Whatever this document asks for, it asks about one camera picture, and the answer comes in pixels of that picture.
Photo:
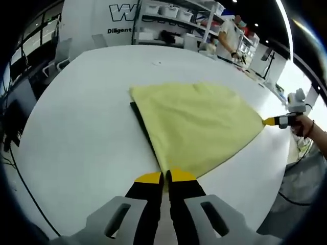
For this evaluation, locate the person's right hand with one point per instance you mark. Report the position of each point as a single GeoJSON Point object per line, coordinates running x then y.
{"type": "Point", "coordinates": [304, 126]}

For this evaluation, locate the black object on shelf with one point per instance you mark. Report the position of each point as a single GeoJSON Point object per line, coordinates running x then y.
{"type": "Point", "coordinates": [169, 36]}

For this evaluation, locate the grey chair backrest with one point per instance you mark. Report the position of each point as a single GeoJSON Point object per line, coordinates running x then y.
{"type": "Point", "coordinates": [100, 40]}

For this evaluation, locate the grey white office chair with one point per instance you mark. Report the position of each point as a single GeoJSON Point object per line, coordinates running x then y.
{"type": "Point", "coordinates": [62, 49]}

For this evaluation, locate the metal shelf rack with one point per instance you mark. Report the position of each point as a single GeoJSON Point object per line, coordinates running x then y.
{"type": "Point", "coordinates": [212, 23]}

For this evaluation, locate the black stand with panel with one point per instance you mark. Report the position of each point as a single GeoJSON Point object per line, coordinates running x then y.
{"type": "Point", "coordinates": [266, 54]}

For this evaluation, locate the grey mesh office chair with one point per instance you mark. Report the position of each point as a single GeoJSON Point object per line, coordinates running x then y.
{"type": "Point", "coordinates": [299, 183]}

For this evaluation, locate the flat white box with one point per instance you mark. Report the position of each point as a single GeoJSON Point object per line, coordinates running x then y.
{"type": "Point", "coordinates": [145, 36]}

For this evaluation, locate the white storage box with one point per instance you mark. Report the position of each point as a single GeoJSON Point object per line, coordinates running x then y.
{"type": "Point", "coordinates": [152, 8]}
{"type": "Point", "coordinates": [168, 11]}
{"type": "Point", "coordinates": [185, 15]}

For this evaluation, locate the light grey chair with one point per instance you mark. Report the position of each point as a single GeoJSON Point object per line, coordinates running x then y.
{"type": "Point", "coordinates": [192, 41]}

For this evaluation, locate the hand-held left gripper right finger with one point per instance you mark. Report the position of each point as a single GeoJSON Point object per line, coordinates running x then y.
{"type": "Point", "coordinates": [186, 201]}

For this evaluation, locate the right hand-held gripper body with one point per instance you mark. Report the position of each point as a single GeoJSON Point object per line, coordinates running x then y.
{"type": "Point", "coordinates": [296, 102]}

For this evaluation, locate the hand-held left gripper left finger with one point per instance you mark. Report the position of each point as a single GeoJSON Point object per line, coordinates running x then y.
{"type": "Point", "coordinates": [145, 204]}

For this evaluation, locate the yellow blue grey garment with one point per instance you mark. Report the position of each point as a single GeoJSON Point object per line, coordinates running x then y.
{"type": "Point", "coordinates": [194, 122]}

